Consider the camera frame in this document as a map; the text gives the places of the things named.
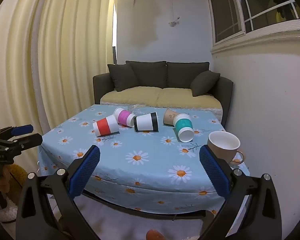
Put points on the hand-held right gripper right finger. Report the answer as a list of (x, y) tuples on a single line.
[(213, 172)]

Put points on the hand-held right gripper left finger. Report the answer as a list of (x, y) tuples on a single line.
[(85, 172)]

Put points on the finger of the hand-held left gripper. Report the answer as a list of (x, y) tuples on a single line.
[(31, 140), (22, 129)]

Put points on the white cup with red sleeve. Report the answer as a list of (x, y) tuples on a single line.
[(103, 127)]

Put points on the white cup with teal sleeve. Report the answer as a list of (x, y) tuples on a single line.
[(182, 125)]

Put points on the white cup with pink sleeve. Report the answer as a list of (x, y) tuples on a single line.
[(123, 116)]

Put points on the brown paper cup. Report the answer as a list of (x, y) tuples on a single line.
[(168, 117)]

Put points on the white cup with black bands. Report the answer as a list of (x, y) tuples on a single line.
[(145, 122)]

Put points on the yellow plush toy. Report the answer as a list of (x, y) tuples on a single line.
[(16, 180)]

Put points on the beige ceramic mug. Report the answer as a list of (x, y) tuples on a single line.
[(222, 140)]

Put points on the white fluffy cloth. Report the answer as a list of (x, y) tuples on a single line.
[(6, 212)]

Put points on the blue daisy tablecloth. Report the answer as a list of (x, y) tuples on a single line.
[(150, 170)]

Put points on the clear plastic bag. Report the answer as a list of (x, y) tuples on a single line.
[(138, 106)]

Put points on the cream curtain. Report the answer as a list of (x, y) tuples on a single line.
[(65, 55)]

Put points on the orange round object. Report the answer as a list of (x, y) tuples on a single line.
[(154, 235)]

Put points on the dark grey sofa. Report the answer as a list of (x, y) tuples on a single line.
[(100, 85)]

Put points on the dark grey throw pillow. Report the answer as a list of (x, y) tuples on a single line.
[(203, 83), (121, 77)]

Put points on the yellow sofa cover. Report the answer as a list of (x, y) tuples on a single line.
[(140, 95)]

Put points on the dark grey back cushion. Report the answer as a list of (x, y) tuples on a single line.
[(183, 72), (150, 73)]

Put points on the white framed window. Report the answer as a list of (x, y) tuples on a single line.
[(242, 30)]

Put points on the black table frame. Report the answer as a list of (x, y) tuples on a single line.
[(140, 211)]

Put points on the hanging wall ornament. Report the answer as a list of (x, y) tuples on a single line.
[(173, 23)]

